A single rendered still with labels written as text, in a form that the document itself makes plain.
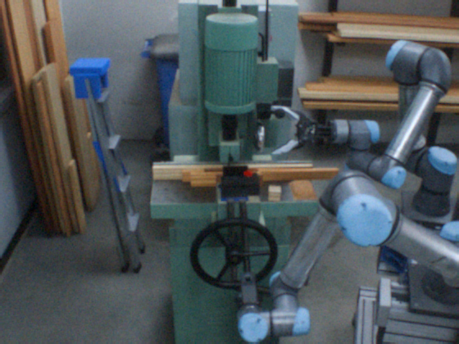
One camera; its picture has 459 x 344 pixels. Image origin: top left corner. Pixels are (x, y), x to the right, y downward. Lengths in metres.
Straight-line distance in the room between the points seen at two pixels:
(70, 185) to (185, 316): 1.35
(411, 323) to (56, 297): 1.85
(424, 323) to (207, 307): 0.85
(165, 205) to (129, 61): 2.52
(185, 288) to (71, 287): 1.02
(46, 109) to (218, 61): 1.46
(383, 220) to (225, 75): 0.76
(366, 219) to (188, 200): 0.80
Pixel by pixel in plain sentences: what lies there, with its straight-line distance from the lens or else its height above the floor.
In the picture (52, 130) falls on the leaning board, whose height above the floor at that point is 0.69.
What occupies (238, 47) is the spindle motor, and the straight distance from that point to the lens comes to 1.65.
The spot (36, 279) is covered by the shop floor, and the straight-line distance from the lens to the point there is 2.99.
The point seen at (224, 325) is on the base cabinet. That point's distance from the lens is 2.15.
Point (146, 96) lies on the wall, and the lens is 4.25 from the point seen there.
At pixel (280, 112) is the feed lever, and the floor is 1.26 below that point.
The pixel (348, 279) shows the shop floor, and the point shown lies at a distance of 2.94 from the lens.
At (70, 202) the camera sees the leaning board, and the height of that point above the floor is 0.22.
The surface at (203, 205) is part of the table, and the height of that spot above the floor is 0.89.
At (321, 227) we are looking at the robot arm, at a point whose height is 1.08.
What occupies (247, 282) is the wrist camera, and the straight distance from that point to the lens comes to 1.57.
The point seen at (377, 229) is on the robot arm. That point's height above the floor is 1.19.
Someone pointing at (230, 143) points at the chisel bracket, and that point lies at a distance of 1.82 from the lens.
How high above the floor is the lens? 1.84
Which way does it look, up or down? 28 degrees down
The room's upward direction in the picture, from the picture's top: 1 degrees clockwise
